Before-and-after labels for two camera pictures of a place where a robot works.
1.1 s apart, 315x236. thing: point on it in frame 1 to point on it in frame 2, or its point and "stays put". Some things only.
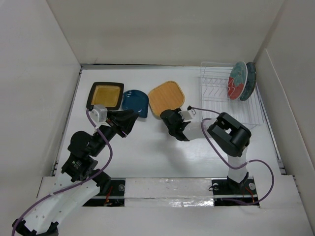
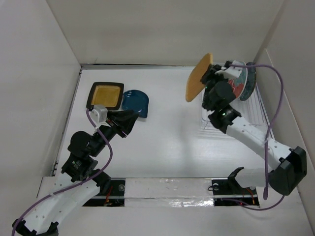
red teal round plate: x=237 y=79 stays put
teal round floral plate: x=251 y=81 stays put
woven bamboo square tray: x=168 y=96 to x=195 y=86
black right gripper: x=176 y=111 to x=210 y=73
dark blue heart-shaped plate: x=136 y=100 stays put
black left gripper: x=127 y=116 stays put
